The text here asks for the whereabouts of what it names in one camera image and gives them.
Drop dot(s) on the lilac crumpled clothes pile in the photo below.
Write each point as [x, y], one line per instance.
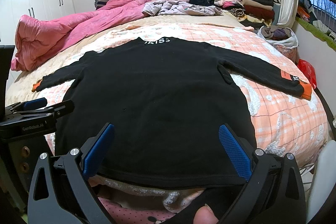
[179, 7]

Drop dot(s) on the orange white plaid blanket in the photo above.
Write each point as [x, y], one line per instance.
[282, 122]

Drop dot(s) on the striped dark pillow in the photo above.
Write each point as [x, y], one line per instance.
[101, 3]

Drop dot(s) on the red plastic bag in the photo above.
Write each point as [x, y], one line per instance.
[309, 72]

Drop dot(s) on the pink quilted comforter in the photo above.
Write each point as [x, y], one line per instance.
[37, 41]

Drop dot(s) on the black sweater orange cuffs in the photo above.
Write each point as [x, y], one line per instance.
[167, 100]

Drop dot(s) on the right hand thumb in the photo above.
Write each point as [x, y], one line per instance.
[205, 215]

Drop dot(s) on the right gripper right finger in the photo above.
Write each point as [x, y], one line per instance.
[273, 191]

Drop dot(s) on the stack of folded clothes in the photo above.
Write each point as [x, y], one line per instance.
[250, 13]

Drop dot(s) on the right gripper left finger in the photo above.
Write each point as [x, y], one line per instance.
[60, 191]

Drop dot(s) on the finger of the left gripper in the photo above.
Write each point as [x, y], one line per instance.
[26, 106]
[59, 109]

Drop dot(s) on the white plastic bag of clothes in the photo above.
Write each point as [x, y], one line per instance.
[282, 39]

